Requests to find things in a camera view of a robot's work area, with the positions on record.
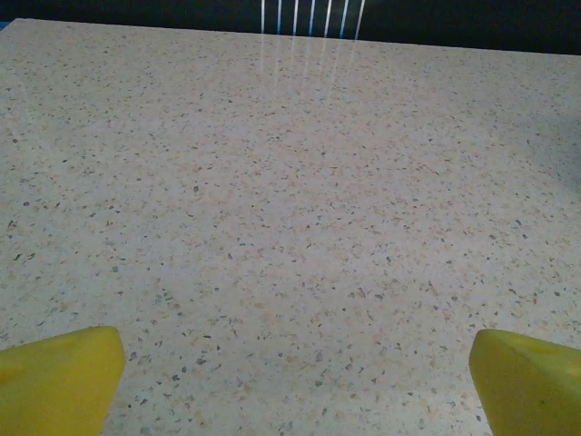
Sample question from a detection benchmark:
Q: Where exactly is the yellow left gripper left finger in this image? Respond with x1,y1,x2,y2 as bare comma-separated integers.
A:
0,325,125,436

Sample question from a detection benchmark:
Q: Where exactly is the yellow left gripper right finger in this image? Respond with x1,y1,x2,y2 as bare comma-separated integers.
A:
468,328,581,436

